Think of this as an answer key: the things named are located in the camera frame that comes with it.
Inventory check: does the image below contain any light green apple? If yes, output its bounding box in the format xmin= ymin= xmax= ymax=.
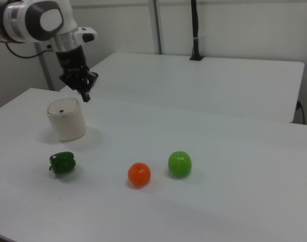
xmin=168 ymin=150 xmax=193 ymax=178

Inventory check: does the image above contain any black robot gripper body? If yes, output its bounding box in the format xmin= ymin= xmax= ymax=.
xmin=55 ymin=46 xmax=99 ymax=96

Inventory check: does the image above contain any dark green bell pepper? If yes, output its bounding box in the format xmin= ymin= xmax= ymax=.
xmin=48 ymin=151 xmax=77 ymax=174

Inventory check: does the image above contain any aluminium frame post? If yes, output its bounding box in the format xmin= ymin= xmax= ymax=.
xmin=33 ymin=42 xmax=56 ymax=91
xmin=152 ymin=0 xmax=166 ymax=55

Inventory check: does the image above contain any cream cylindrical garbage bin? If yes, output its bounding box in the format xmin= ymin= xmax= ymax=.
xmin=46 ymin=97 xmax=86 ymax=142

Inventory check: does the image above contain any black camera pole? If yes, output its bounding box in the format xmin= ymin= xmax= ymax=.
xmin=189 ymin=0 xmax=204 ymax=62

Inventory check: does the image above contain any orange tangerine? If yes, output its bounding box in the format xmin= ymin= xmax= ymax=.
xmin=127 ymin=162 xmax=151 ymax=188

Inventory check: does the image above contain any dark red robot cable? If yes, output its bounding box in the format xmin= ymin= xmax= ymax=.
xmin=5 ymin=41 xmax=55 ymax=60

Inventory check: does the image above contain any black cable at table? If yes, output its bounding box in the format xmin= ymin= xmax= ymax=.
xmin=295 ymin=100 xmax=306 ymax=125

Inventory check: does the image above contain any white side table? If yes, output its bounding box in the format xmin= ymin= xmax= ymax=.
xmin=59 ymin=51 xmax=305 ymax=124

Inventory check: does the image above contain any cream round bin lid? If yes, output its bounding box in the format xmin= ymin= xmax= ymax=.
xmin=47 ymin=98 xmax=80 ymax=118

